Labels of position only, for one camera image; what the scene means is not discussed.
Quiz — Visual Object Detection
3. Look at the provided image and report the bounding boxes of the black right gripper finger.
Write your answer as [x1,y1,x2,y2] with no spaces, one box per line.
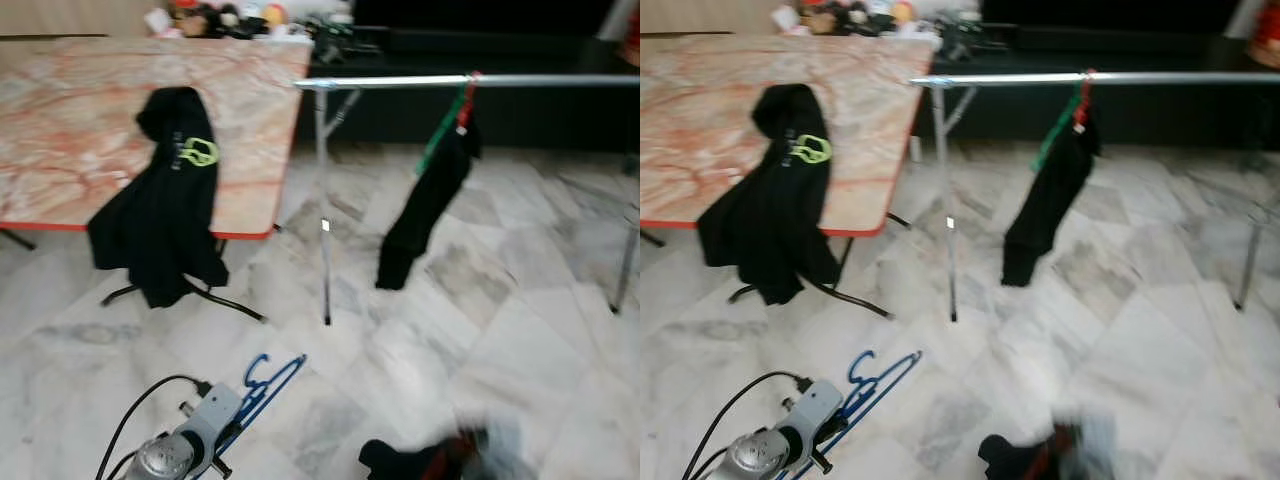
[430,430,476,480]
[359,437,436,480]
[978,432,1046,480]
[1042,422,1083,480]

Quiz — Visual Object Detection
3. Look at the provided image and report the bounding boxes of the blue hanger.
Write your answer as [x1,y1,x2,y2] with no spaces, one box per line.
[790,348,923,480]
[195,352,309,480]

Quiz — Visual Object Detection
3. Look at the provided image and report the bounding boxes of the black t-shirt green logo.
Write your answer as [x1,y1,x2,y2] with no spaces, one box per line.
[86,86,231,309]
[697,83,843,306]

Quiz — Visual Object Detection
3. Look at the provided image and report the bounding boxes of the red hanger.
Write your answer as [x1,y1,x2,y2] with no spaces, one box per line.
[1072,68,1098,129]
[455,70,483,131]

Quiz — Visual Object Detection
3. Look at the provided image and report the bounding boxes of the plain black garment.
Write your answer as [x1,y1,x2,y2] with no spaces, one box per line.
[1002,103,1101,288]
[376,105,483,293]

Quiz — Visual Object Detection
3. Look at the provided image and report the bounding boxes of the marble pattern folding table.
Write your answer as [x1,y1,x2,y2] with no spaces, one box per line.
[0,35,314,241]
[640,33,941,239]

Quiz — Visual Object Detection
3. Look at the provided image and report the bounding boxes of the black TV cabinet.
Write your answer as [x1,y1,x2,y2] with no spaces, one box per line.
[300,28,641,151]
[940,28,1280,149]

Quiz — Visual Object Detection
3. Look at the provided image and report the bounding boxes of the silver metal clothes rack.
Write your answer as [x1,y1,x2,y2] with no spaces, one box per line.
[295,73,641,326]
[910,70,1280,323]

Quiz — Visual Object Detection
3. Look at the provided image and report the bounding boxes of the beige wooden cabinet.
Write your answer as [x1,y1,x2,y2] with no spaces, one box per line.
[640,0,786,36]
[0,0,151,39]

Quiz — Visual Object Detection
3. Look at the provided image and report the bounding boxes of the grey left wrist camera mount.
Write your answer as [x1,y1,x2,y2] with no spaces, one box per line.
[775,378,846,466]
[175,382,244,471]

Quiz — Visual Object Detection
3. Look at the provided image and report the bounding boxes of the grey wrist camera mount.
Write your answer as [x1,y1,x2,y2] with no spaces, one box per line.
[175,382,244,471]
[775,378,846,466]
[1072,412,1123,480]
[462,418,526,480]

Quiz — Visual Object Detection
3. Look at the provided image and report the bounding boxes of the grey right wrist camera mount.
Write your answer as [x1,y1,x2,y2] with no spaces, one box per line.
[462,418,526,480]
[1072,412,1123,480]

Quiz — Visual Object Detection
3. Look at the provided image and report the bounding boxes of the black metal table leg frame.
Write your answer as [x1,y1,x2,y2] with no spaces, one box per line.
[0,228,269,323]
[640,210,894,319]

